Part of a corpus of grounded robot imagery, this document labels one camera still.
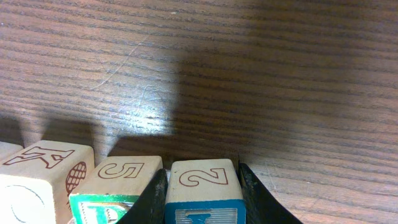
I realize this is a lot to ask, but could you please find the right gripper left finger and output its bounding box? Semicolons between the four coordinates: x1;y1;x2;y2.
116;169;168;224

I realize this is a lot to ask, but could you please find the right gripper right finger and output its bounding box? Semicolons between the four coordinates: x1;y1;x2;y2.
238;162;302;224

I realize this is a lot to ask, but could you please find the green R block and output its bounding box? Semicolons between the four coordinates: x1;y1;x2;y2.
69;156;163;223

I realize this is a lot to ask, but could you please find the blue L block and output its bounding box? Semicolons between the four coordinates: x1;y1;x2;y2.
165;159;246;224

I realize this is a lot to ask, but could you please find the yellow O block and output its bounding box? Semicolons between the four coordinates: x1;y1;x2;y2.
1;140;95;223

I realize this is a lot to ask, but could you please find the yellow C block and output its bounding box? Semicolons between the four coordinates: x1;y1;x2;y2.
0;142;23;160

